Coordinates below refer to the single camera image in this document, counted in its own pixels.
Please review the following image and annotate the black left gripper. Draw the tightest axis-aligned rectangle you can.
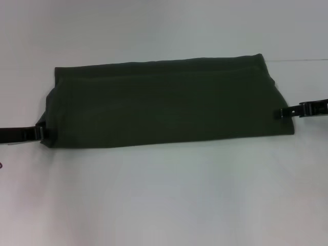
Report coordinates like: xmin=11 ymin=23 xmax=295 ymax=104
xmin=0 ymin=122 xmax=51 ymax=144

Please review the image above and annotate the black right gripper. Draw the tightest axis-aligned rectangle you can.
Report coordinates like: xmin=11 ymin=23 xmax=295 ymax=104
xmin=279 ymin=98 xmax=328 ymax=120

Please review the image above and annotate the dark green shirt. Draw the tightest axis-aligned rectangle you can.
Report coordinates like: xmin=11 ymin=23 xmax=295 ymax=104
xmin=37 ymin=53 xmax=298 ymax=150

